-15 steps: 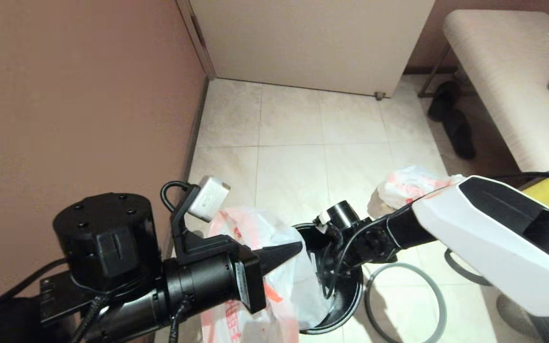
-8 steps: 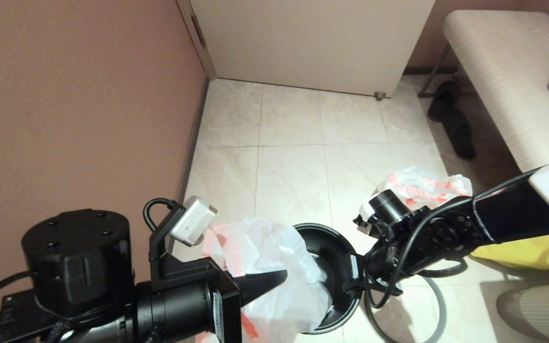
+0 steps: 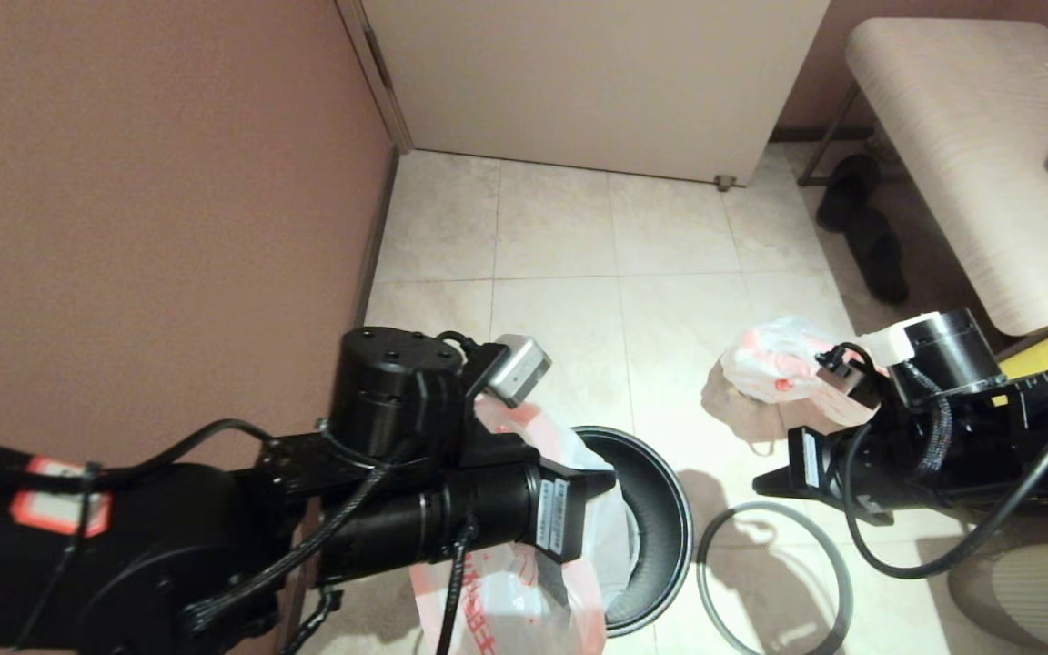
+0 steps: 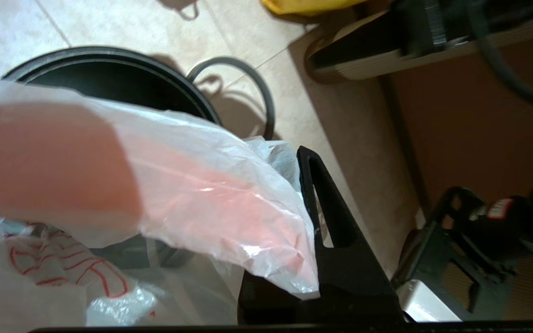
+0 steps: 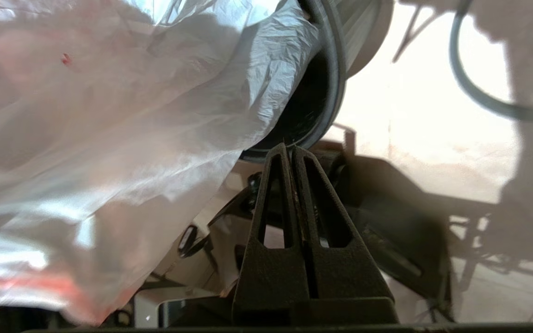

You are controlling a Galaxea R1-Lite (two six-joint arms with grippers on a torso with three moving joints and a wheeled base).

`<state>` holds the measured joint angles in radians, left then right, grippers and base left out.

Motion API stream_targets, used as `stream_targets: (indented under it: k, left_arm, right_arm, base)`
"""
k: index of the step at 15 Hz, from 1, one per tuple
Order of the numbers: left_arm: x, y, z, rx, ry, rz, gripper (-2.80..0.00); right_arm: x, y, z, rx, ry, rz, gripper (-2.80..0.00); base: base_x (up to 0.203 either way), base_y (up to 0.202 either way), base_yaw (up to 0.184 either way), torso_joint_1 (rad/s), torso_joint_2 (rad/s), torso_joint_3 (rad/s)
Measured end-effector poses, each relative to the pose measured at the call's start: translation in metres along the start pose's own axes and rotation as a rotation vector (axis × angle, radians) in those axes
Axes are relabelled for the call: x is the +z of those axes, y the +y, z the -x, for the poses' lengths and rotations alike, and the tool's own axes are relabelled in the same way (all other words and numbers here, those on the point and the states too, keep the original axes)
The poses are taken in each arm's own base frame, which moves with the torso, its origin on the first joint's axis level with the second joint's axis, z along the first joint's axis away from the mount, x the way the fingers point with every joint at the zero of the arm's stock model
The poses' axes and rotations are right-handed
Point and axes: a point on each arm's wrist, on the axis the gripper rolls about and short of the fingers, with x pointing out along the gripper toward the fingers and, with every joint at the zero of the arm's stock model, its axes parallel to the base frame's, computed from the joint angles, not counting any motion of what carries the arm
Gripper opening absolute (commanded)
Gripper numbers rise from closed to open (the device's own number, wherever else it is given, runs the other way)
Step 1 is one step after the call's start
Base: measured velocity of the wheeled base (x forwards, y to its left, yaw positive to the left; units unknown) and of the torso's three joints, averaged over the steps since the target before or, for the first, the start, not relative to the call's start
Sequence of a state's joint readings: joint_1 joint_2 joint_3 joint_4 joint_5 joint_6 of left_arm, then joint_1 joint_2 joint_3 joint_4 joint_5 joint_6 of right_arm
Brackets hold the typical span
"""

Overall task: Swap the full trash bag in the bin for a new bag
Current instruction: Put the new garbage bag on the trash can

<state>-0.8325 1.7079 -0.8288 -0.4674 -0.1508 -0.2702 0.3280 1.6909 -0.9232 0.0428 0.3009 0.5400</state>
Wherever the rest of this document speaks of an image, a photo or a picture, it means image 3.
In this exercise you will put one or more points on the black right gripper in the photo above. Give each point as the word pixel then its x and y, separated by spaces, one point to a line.
pixel 829 468

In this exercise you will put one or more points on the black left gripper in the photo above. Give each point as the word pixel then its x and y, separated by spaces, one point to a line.
pixel 574 509

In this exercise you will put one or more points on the black round trash bin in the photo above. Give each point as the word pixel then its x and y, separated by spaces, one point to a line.
pixel 660 509

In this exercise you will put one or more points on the white red plastic bin liner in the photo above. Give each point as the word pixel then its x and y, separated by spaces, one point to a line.
pixel 524 619

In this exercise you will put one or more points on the white red plastic bag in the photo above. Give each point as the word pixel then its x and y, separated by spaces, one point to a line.
pixel 770 364

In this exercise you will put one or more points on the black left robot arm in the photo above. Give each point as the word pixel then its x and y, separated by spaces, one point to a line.
pixel 169 546

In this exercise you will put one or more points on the black slipper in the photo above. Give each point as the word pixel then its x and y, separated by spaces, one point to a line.
pixel 879 259
pixel 847 189

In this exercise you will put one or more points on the grey ribbed stool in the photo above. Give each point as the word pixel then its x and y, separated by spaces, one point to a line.
pixel 1033 600

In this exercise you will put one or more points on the small metal door stopper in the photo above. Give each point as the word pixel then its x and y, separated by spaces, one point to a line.
pixel 724 184

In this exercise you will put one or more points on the thin metal table leg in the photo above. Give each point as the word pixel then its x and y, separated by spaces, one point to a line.
pixel 829 136

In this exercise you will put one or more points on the beige wood-grain table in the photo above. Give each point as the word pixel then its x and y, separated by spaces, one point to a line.
pixel 961 164

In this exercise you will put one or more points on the white door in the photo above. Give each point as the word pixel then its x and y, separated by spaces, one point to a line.
pixel 597 82

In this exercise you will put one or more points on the dark door hinge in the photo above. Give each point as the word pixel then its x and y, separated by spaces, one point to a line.
pixel 381 64

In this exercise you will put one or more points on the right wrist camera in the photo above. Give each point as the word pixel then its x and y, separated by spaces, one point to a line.
pixel 838 368

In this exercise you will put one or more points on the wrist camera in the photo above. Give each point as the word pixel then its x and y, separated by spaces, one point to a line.
pixel 519 368
pixel 838 368

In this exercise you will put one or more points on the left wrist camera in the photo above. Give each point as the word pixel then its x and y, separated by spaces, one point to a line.
pixel 519 368

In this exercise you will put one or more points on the beige door frame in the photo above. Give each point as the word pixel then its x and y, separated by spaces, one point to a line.
pixel 392 118

